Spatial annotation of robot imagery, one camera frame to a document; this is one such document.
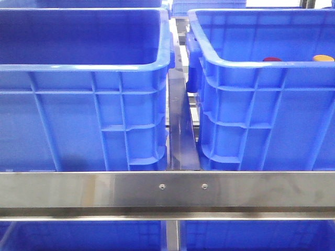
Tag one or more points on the yellow round button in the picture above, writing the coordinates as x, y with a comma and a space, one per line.
323, 58

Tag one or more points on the blue plastic crate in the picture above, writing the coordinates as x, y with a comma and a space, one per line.
84, 89
257, 115

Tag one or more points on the far blue crate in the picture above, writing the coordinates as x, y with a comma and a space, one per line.
180, 8

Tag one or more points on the red round button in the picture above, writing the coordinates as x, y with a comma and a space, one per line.
272, 59

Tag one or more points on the lower left blue crate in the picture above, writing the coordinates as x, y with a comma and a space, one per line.
85, 235

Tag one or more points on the blue plastic crate right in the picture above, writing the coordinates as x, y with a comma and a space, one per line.
257, 115

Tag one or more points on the blue plastic crate left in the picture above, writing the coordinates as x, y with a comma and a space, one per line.
84, 89

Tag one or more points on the blue crate behind left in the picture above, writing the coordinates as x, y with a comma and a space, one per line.
102, 3

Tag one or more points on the metal shelf rack frame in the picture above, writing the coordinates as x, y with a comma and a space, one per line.
184, 191

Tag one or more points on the lower right blue crate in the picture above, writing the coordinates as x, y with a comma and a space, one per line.
259, 235

